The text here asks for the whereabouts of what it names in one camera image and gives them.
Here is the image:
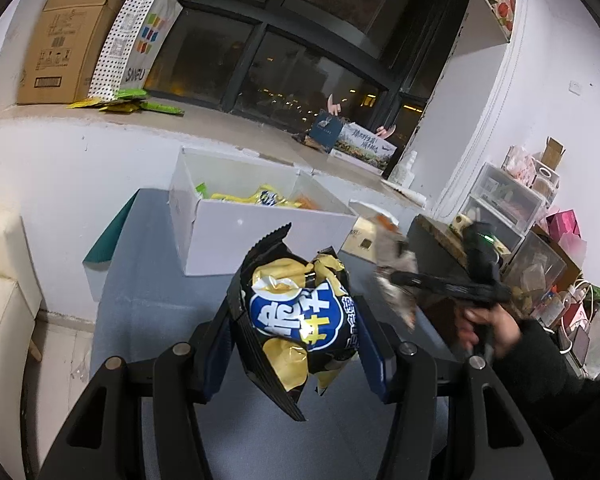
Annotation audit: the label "white dotted shopping bag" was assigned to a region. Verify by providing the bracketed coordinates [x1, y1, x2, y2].
[89, 0, 199, 101]

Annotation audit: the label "landscape printed gift box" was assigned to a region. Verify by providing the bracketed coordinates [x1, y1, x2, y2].
[328, 121, 398, 177]

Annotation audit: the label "person's right forearm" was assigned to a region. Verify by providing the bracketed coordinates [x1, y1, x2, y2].
[490, 317, 600, 480]

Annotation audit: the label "pink packets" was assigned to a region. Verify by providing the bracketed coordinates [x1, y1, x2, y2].
[502, 145, 541, 186]

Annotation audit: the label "clear plastic drawer unit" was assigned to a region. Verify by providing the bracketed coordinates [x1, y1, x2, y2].
[462, 161, 548, 236]

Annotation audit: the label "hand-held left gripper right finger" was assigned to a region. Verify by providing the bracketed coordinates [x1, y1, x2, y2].
[347, 292, 556, 480]

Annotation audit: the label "cream sofa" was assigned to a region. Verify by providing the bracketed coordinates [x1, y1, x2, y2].
[0, 200, 43, 461]

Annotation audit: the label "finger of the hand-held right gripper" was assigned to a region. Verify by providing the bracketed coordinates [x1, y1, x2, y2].
[389, 270, 431, 291]

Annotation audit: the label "clear plastic container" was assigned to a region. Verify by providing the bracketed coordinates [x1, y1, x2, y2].
[505, 230, 568, 311]

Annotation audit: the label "person's right hand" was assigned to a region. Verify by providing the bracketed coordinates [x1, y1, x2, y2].
[452, 305, 525, 362]

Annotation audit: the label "brown cardboard box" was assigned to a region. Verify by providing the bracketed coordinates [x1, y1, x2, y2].
[16, 0, 132, 106]

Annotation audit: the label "pile of green sachets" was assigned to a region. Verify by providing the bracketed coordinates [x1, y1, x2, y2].
[66, 88, 186, 116]

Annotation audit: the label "dark framed window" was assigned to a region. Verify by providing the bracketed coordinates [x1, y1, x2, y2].
[145, 0, 476, 153]

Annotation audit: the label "pale long snack packet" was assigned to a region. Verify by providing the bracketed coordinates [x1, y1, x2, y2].
[374, 240, 421, 331]

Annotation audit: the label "pink box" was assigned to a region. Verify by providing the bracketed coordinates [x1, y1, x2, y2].
[547, 208, 583, 241]

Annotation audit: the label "dark wooden side table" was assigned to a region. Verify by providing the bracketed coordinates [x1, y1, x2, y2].
[405, 214, 531, 321]

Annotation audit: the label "pale yellow tissue pack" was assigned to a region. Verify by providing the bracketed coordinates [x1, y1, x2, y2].
[341, 199, 401, 261]

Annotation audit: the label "yellow-green chip bag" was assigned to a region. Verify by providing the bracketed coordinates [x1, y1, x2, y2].
[210, 185, 303, 209]

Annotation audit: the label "white cardboard box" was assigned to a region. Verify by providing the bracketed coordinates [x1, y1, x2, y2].
[167, 146, 359, 277]

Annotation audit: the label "small open cardboard box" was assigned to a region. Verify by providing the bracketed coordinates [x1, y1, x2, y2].
[545, 136, 567, 168]

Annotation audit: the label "black and yellow chip bag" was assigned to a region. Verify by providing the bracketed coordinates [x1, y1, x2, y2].
[237, 222, 358, 422]

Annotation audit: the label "dark blue box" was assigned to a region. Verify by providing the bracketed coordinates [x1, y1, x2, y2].
[307, 109, 347, 153]

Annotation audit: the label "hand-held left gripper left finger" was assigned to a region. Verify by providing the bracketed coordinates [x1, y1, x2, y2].
[37, 272, 243, 480]

